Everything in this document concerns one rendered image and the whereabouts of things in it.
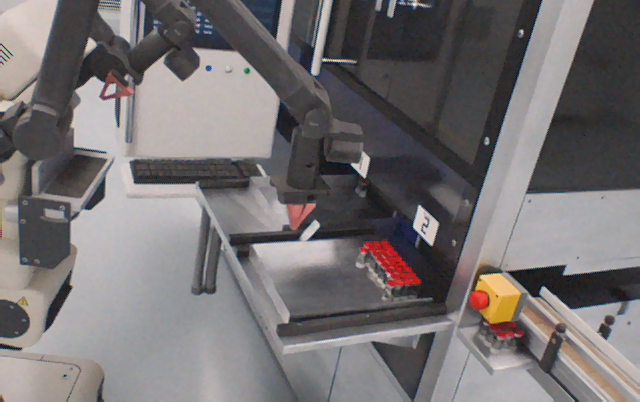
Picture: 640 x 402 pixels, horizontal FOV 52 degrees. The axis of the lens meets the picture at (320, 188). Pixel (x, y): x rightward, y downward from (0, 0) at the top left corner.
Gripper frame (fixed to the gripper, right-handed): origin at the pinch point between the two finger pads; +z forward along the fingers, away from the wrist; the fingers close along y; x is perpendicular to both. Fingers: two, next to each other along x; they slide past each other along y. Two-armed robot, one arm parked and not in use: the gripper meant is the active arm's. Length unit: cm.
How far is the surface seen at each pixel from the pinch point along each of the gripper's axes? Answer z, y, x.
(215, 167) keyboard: 26, 7, 79
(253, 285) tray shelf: 20.9, -2.5, 10.1
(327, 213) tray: 21, 27, 39
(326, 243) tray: 18.5, 19.0, 20.9
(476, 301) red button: 9.7, 34.1, -17.4
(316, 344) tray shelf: 21.7, 4.4, -10.0
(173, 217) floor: 108, 20, 190
